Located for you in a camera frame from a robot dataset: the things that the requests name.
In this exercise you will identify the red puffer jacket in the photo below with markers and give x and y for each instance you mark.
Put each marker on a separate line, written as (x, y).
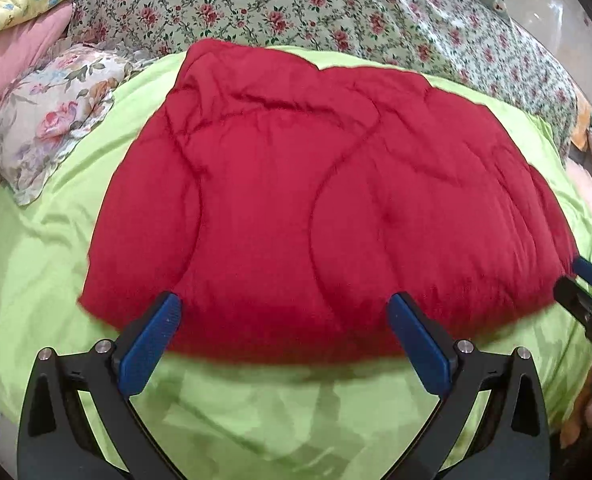
(296, 185)

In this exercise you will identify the small rose print quilt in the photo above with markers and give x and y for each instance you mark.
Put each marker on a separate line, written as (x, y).
(276, 5)

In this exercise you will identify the orange cloth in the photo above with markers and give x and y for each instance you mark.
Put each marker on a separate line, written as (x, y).
(581, 120)

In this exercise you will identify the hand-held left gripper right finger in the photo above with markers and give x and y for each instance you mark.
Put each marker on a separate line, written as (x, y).
(420, 345)

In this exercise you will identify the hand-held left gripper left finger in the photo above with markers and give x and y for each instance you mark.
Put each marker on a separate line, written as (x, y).
(151, 340)

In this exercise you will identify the light green bed sheet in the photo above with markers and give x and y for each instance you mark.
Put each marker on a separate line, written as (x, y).
(41, 260)

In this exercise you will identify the large rose print pillow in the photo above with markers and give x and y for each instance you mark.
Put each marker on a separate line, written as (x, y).
(51, 110)

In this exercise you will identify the pink pillow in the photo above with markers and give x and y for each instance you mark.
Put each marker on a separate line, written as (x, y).
(11, 55)

